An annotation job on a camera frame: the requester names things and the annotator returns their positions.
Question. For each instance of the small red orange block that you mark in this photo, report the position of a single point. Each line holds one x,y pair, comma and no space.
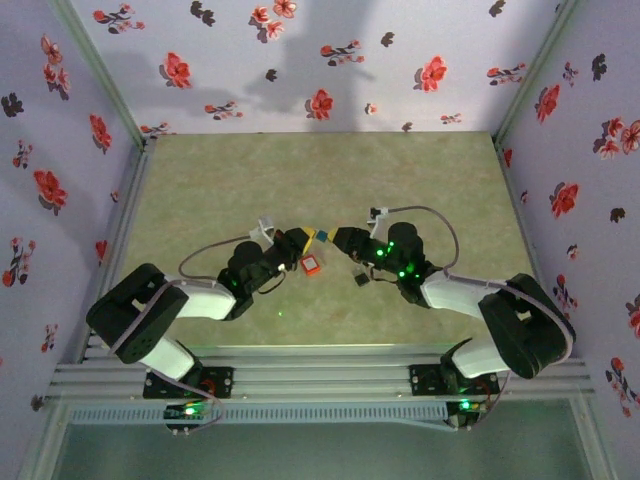
310,265

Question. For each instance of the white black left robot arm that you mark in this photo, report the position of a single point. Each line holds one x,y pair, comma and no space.
205,305

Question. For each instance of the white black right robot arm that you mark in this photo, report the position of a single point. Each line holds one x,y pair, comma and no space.
450,297

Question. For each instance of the small black box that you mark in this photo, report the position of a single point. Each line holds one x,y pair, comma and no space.
362,278

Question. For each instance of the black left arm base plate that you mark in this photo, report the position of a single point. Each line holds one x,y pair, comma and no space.
225,382

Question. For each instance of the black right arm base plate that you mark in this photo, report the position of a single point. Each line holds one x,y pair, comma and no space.
420,381

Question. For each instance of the aluminium mounting rail beam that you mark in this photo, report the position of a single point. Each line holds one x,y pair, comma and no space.
320,372

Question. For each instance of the grey aluminium side rail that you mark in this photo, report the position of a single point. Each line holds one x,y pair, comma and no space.
115,250
527,240

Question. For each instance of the grey aluminium frame post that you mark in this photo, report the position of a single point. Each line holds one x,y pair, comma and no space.
532,75
104,75

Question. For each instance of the grey aluminium frame leg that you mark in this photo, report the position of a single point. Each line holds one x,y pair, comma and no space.
595,440
44,437

